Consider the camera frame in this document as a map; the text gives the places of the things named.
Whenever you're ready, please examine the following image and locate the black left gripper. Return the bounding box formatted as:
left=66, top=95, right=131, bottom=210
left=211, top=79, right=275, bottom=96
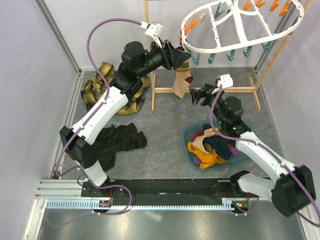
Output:
left=137, top=37, right=192, bottom=79

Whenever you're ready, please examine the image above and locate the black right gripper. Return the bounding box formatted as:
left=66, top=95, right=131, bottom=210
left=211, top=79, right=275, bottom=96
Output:
left=189, top=83, right=227, bottom=126

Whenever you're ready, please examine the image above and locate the maroon beige striped sock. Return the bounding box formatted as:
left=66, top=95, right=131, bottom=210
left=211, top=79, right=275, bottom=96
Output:
left=172, top=59, right=194, bottom=99
left=191, top=128, right=219, bottom=153

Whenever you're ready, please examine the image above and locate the navy blue sock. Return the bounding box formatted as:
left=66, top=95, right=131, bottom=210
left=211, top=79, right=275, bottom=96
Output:
left=214, top=137, right=232, bottom=160
left=202, top=124, right=219, bottom=134

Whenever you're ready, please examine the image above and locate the mustard yellow sock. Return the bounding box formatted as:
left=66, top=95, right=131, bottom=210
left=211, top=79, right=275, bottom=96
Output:
left=187, top=141, right=208, bottom=161
left=197, top=149, right=227, bottom=169

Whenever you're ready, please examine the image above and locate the maroon purple striped sock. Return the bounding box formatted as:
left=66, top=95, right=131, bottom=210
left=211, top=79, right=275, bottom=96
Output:
left=228, top=144, right=241, bottom=157
left=193, top=155, right=202, bottom=165

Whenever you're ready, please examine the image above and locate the white oval clip hanger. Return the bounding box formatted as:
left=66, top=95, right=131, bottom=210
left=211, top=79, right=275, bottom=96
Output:
left=179, top=0, right=305, bottom=65

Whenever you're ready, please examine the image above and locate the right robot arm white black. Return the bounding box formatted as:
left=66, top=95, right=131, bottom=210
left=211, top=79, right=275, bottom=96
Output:
left=189, top=84, right=320, bottom=217

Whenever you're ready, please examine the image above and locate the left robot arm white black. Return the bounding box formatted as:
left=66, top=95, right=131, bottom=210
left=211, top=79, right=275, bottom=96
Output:
left=59, top=40, right=191, bottom=197

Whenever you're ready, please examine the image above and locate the beige maroon white-striped sock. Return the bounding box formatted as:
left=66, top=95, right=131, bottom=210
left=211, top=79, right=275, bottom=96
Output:
left=177, top=30, right=186, bottom=52

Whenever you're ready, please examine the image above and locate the teal plastic tub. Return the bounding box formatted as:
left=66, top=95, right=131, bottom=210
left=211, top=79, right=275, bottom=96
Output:
left=181, top=117, right=256, bottom=171

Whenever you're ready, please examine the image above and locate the wooden clothes rack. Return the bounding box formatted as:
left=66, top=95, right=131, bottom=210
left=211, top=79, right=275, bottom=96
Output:
left=142, top=0, right=316, bottom=112

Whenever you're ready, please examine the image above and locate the yellow plaid shirt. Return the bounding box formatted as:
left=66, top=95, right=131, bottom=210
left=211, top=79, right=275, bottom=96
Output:
left=80, top=62, right=151, bottom=115

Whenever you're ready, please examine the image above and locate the black garment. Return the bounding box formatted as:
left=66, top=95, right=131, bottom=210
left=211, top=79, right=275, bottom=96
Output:
left=92, top=123, right=147, bottom=172

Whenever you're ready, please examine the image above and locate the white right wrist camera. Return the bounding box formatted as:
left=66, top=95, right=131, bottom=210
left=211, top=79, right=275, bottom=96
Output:
left=211, top=74, right=234, bottom=95

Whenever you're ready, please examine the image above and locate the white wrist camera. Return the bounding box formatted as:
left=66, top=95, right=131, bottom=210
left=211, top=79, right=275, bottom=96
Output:
left=211, top=74, right=234, bottom=95
left=140, top=21, right=163, bottom=49

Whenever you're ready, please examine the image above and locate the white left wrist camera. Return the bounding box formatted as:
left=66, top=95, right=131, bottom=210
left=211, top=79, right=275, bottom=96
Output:
left=140, top=21, right=163, bottom=49

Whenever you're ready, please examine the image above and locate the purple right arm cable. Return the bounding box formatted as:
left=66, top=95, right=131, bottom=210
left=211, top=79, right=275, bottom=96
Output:
left=209, top=86, right=320, bottom=228

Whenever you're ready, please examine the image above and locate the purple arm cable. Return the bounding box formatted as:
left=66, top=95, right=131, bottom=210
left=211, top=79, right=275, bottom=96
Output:
left=209, top=86, right=320, bottom=228
left=54, top=17, right=148, bottom=187

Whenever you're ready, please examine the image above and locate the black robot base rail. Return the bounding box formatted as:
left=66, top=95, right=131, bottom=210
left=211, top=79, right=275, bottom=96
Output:
left=81, top=178, right=247, bottom=205

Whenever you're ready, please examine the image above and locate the aluminium corner post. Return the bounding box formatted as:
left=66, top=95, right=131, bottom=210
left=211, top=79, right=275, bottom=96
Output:
left=33, top=0, right=83, bottom=76

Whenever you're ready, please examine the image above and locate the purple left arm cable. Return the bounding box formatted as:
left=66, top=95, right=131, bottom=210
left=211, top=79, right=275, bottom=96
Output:
left=54, top=17, right=148, bottom=187

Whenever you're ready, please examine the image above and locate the white slotted cable duct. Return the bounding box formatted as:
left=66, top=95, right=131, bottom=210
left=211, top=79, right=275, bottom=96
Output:
left=46, top=199, right=235, bottom=211

